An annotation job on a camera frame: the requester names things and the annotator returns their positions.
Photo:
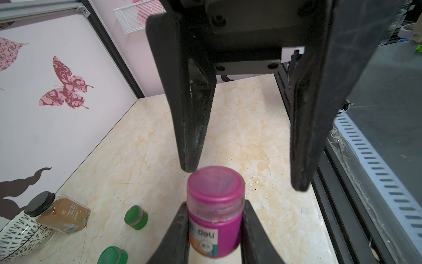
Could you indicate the magenta paint jar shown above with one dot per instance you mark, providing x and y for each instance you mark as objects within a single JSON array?
[{"x": 215, "y": 229}]

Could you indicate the black white patterned bowl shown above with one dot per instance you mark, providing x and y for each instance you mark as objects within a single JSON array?
[{"x": 21, "y": 236}]

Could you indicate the pink paint jar lid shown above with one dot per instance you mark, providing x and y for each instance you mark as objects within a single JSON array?
[{"x": 215, "y": 194}]

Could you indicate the spice jar with black cap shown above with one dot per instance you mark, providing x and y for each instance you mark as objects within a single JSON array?
[{"x": 58, "y": 212}]

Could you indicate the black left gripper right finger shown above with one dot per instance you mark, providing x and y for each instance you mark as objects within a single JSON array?
[{"x": 256, "y": 247}]

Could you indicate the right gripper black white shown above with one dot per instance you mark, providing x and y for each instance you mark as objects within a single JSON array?
[{"x": 195, "y": 40}]

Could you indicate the white wire wall shelf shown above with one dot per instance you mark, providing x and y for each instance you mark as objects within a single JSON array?
[{"x": 133, "y": 17}]

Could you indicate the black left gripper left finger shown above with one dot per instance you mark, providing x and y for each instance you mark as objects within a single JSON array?
[{"x": 175, "y": 246}]

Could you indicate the green paint jar with label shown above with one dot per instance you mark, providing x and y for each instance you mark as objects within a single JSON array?
[{"x": 113, "y": 255}]

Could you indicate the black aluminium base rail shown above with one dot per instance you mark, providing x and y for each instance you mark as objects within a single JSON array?
[{"x": 353, "y": 234}]

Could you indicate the white slotted cable duct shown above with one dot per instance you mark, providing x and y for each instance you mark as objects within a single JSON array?
[{"x": 398, "y": 199}]

